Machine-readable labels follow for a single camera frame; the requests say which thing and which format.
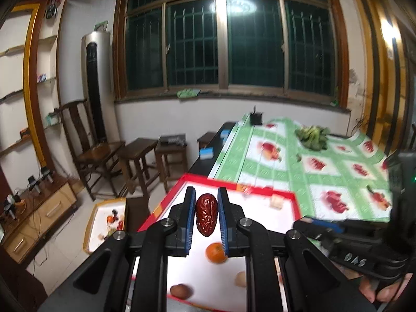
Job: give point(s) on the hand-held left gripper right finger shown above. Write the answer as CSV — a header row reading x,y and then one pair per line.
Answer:
x,y
224,221

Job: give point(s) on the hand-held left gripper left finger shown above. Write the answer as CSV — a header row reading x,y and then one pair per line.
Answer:
x,y
188,221

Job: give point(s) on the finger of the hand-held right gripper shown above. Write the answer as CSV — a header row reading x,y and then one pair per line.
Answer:
x,y
312,227

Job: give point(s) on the red date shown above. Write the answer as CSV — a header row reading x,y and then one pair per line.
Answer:
x,y
206,214

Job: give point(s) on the red-rimmed white tray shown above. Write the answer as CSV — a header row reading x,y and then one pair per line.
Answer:
x,y
260,206

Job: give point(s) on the person's right hand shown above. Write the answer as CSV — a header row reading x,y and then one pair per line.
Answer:
x,y
383,294

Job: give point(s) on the orange tangerine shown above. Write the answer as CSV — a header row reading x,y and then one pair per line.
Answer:
x,y
215,253

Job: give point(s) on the red white tag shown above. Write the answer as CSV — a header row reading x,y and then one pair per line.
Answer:
x,y
248,190

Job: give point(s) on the beige fruit piece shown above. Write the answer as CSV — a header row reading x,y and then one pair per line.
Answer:
x,y
277,201

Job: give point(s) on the round beige peeled fruit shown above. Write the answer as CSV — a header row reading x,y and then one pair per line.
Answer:
x,y
241,279

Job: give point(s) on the blue white box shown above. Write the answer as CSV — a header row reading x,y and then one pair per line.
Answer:
x,y
225,134
206,153

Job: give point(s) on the brown longan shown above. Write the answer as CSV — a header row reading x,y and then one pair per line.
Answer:
x,y
180,291

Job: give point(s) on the black device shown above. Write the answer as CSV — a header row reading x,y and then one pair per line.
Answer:
x,y
172,140

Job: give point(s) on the green leafy cabbage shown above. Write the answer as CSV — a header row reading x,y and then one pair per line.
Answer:
x,y
312,138

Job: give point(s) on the orange-rimmed white tray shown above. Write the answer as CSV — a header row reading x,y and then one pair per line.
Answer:
x,y
97,234

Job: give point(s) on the black square box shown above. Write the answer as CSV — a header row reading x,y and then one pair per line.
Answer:
x,y
256,117

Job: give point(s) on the dark wooden chair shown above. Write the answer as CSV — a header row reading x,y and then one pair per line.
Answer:
x,y
94,152

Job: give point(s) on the green cloth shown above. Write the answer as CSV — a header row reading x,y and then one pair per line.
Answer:
x,y
188,93

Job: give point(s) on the black charger dock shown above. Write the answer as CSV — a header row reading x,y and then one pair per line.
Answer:
x,y
11,206
34,185
47,175

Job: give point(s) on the wooden drawer cabinet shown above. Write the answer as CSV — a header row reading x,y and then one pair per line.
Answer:
x,y
39,230

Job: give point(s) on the silver standing air conditioner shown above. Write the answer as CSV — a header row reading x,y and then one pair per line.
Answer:
x,y
96,87

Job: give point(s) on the yellow door frame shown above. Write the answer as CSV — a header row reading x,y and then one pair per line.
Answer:
x,y
373,71

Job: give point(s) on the barred wooden-frame window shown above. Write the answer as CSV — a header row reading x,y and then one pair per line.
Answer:
x,y
247,39

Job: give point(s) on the green wall poster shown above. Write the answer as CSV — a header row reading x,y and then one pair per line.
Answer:
x,y
100,26

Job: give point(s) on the wall shelf unit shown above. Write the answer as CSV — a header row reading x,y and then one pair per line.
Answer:
x,y
31,71

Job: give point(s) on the wall calendar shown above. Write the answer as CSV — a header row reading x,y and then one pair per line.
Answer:
x,y
53,6

